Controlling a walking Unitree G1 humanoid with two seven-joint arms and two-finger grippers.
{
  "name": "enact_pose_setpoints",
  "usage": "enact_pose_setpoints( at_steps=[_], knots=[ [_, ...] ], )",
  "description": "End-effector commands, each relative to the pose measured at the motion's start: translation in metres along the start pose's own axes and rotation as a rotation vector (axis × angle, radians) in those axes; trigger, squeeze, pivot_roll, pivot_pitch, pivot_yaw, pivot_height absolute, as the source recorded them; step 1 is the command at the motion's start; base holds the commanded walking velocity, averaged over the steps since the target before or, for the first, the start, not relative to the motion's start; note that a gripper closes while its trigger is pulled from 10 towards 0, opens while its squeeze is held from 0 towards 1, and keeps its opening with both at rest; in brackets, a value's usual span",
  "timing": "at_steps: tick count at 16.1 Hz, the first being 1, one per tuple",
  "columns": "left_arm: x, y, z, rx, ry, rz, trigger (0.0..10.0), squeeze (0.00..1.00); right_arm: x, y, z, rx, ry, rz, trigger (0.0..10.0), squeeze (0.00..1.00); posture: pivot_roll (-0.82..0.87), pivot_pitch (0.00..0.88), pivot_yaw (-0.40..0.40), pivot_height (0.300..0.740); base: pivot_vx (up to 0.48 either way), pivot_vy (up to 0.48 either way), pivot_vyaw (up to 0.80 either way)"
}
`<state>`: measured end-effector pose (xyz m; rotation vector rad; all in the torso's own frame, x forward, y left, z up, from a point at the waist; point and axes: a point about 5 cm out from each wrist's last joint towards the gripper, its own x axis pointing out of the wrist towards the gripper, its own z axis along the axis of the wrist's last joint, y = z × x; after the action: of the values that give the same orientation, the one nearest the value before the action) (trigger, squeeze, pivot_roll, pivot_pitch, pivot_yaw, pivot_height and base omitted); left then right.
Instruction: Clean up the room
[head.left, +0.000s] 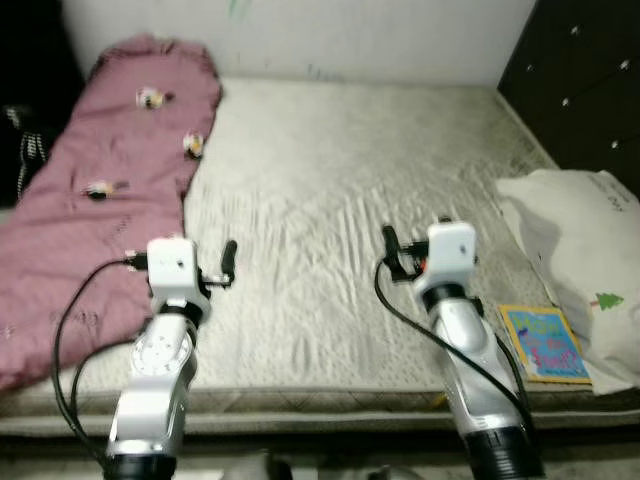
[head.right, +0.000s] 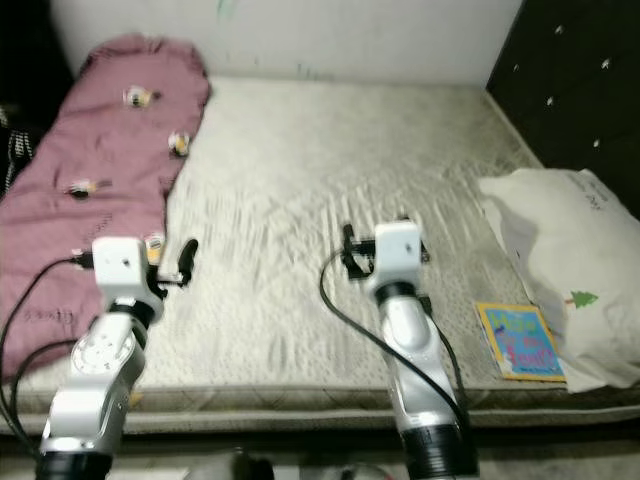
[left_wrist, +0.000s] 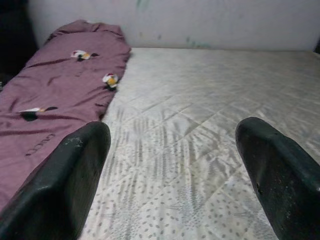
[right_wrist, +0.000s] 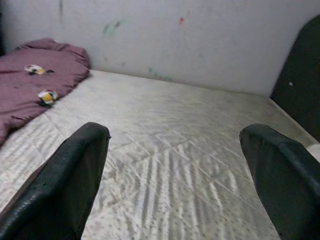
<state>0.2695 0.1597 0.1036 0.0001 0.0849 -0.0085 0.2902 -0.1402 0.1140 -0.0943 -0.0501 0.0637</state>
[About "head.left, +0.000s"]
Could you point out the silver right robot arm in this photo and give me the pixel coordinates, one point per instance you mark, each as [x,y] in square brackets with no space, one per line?
[470,360]

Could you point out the pink printed blanket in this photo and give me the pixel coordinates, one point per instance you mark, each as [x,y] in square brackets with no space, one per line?
[100,220]

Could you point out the black white striped object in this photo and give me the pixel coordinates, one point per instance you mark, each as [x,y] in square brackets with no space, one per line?
[30,150]

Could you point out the white pillow with tree print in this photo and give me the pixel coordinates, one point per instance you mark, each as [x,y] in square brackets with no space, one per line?
[580,230]

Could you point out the grey quilted mattress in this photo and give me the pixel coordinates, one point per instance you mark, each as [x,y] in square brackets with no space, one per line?
[340,180]

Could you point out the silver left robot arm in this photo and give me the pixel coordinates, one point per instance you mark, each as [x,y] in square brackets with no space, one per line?
[155,380]

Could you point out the grey speckled bed base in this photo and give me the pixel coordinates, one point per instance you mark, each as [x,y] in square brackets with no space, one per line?
[320,422]

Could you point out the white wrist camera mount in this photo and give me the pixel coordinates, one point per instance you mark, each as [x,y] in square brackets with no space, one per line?
[450,250]
[172,265]

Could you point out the colourful children's book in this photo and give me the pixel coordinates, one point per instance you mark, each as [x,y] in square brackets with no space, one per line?
[540,345]

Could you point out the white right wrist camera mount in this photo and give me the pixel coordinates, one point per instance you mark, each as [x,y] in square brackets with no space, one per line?
[450,250]

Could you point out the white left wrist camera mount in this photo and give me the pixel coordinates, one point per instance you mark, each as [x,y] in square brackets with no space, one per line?
[172,265]

